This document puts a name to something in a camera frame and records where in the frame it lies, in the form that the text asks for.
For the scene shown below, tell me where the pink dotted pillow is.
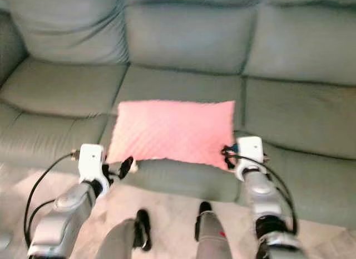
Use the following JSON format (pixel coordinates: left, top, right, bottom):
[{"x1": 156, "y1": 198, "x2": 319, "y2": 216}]
[{"x1": 107, "y1": 100, "x2": 236, "y2": 172}]

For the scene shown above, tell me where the grey-green leather sofa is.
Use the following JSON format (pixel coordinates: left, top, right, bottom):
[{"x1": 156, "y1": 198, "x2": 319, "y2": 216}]
[{"x1": 0, "y1": 0, "x2": 356, "y2": 229}]

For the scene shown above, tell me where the silver robot left leg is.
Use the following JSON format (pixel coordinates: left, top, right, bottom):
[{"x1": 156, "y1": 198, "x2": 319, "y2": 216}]
[{"x1": 96, "y1": 208, "x2": 152, "y2": 259}]

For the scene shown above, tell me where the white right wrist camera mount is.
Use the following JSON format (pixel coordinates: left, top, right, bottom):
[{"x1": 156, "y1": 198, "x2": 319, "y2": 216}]
[{"x1": 235, "y1": 136, "x2": 265, "y2": 182}]

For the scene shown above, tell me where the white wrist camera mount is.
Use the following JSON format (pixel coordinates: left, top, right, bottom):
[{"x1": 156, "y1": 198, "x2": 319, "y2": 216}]
[
  {"x1": 78, "y1": 143, "x2": 105, "y2": 184},
  {"x1": 235, "y1": 136, "x2": 265, "y2": 182}
]

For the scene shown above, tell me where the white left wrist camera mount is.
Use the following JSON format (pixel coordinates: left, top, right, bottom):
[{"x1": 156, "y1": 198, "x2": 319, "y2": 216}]
[{"x1": 78, "y1": 143, "x2": 105, "y2": 184}]

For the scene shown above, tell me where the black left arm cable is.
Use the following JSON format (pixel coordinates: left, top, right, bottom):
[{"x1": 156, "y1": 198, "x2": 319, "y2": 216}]
[{"x1": 24, "y1": 149, "x2": 81, "y2": 248}]

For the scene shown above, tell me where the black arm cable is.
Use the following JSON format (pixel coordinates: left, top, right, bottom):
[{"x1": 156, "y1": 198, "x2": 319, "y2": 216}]
[
  {"x1": 24, "y1": 149, "x2": 81, "y2": 248},
  {"x1": 221, "y1": 150, "x2": 298, "y2": 234}
]

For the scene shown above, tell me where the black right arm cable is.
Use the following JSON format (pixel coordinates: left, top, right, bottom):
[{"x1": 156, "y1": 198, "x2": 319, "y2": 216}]
[{"x1": 221, "y1": 150, "x2": 298, "y2": 234}]

